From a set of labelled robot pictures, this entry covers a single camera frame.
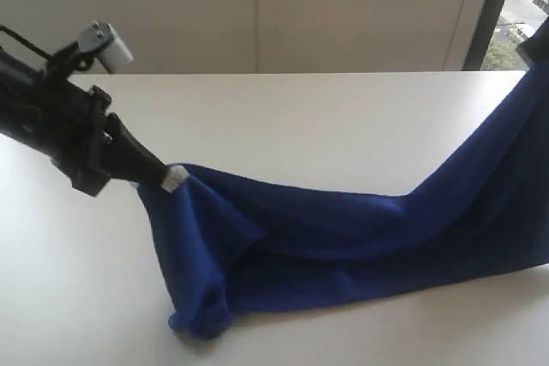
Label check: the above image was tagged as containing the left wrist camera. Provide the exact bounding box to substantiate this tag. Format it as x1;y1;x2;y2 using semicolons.
77;21;134;74

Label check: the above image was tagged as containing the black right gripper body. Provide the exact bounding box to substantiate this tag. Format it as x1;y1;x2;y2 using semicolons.
516;19;549;67

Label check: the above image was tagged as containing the dark window frame post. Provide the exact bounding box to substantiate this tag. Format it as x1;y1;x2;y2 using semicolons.
462;0;505;71

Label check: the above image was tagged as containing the blue microfibre towel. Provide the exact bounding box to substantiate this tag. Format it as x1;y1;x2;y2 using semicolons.
137;62;548;340

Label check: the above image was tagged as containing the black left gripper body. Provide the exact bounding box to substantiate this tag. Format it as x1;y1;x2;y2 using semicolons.
1;51;112;196

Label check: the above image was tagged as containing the white label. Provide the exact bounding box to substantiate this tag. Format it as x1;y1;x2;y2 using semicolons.
160;165;189;193

